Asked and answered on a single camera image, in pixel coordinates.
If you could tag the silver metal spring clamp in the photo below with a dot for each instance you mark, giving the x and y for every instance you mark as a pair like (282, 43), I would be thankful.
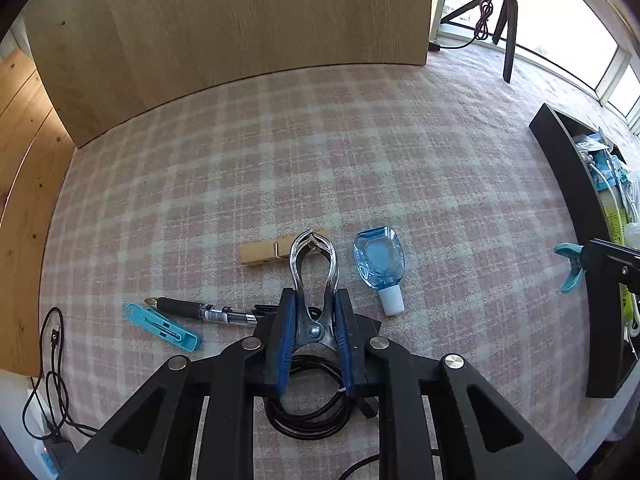
(315, 332)

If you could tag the pink plaid tablecloth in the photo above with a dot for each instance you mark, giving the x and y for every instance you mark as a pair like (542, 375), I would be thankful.
(200, 185)

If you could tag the white power strip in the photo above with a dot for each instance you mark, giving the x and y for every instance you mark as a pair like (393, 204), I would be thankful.
(47, 465)

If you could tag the blue and white packet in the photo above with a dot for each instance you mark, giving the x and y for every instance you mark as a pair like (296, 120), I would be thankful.
(607, 170)

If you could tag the large teal plastic clip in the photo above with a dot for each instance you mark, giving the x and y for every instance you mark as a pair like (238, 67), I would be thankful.
(150, 322)

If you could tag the yellow-green tube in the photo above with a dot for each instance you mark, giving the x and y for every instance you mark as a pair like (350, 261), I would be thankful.
(617, 220)

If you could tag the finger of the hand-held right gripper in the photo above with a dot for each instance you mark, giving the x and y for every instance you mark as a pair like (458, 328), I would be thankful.
(632, 280)
(607, 257)

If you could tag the blue hand sanitizer bottle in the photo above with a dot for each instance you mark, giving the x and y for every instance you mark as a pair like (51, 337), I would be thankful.
(380, 255)

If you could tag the black storage box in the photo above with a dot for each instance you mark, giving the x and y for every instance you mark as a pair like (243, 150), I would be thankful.
(575, 200)

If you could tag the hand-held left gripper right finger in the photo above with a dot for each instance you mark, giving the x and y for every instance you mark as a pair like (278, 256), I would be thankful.
(345, 340)

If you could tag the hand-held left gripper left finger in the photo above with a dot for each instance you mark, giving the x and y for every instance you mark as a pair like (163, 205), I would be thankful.
(286, 340)

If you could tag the black power adapter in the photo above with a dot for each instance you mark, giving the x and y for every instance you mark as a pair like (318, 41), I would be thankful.
(62, 452)

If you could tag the wooden board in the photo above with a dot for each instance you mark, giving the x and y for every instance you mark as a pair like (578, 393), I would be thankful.
(225, 35)

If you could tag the black gel pen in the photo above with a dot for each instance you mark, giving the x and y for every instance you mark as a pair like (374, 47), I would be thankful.
(180, 306)

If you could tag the black click pen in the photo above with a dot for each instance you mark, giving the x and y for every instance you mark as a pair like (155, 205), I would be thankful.
(262, 308)

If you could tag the small teal plastic clip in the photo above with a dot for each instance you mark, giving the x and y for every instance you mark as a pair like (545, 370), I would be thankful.
(570, 280)

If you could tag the black tripod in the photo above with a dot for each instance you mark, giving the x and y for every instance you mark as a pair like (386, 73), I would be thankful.
(509, 35)

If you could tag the wooden clothespin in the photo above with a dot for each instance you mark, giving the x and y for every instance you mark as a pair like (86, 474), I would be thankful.
(260, 255)

